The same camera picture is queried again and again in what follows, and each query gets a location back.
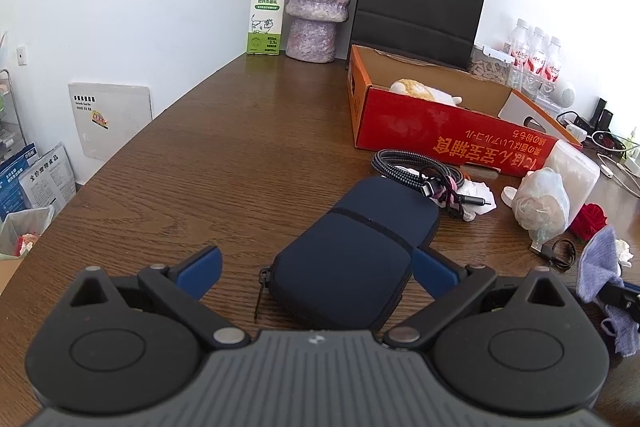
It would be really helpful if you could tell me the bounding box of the white plastic container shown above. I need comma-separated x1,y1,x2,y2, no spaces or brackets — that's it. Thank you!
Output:
542,141,601,228

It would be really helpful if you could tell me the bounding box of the white and yellow plush toy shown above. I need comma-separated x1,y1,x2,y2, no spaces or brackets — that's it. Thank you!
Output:
390,78,463,108

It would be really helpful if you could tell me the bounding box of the clear container of seeds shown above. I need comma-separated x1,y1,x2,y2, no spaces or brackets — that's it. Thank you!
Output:
470,43,516,82

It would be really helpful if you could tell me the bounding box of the blue and white bag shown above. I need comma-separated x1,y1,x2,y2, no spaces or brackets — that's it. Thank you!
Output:
0,142,77,223

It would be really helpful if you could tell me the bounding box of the navy zip pouch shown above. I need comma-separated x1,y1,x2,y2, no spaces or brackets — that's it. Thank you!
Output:
255,177,442,333

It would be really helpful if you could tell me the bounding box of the white tissue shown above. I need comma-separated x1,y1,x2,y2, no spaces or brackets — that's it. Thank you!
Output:
452,179,497,223

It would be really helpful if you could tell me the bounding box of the white round speaker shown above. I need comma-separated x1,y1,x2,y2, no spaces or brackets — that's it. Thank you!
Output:
550,79,577,108

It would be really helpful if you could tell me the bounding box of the white charger plug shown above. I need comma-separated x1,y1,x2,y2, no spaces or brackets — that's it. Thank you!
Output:
567,116,592,138

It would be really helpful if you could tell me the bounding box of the white wall panel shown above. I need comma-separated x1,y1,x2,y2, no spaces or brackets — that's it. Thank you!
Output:
68,82,153,160

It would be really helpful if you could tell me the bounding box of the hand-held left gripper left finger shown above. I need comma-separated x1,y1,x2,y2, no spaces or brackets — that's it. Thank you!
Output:
70,246,251,350

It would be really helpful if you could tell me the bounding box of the white cable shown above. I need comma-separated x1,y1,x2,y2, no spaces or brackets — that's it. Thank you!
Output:
595,147,640,198

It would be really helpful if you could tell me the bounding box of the light blue plastic bag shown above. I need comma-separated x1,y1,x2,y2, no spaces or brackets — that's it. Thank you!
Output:
511,167,571,244

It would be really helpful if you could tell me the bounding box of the short black usb cable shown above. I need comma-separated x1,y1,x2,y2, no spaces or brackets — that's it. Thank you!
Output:
530,238,576,269

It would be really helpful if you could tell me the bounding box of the milk carton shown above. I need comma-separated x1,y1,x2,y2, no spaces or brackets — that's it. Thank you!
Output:
246,0,291,56

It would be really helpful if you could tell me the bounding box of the braided black cable coil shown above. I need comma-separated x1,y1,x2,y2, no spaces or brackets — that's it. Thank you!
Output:
371,149,493,220

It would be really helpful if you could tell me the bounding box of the bin with plastic liner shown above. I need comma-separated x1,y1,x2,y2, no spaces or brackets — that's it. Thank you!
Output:
0,206,55,258

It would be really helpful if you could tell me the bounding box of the red cardboard box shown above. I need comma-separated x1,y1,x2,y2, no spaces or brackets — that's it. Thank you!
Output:
346,44,583,168

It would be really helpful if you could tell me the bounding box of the purple knitted cloth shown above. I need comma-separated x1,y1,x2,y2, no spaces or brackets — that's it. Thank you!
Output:
575,226,640,358

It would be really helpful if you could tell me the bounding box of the water bottle with red label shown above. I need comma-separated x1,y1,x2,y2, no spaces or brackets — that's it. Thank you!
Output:
522,27,547,95
540,36,563,100
502,19,531,88

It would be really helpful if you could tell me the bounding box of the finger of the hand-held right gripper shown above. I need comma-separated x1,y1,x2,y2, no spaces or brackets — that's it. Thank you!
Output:
597,279,640,314

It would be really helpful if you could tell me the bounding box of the purple stone vase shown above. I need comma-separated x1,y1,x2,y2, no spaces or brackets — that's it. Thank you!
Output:
285,0,357,62

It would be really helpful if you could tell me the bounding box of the red rose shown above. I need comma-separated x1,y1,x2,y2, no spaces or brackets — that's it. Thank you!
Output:
567,203,608,240

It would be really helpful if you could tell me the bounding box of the wire shelf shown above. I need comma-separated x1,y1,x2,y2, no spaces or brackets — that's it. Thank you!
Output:
0,67,26,158

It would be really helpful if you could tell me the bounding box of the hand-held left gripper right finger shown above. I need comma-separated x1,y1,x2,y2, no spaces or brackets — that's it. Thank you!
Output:
382,246,576,350

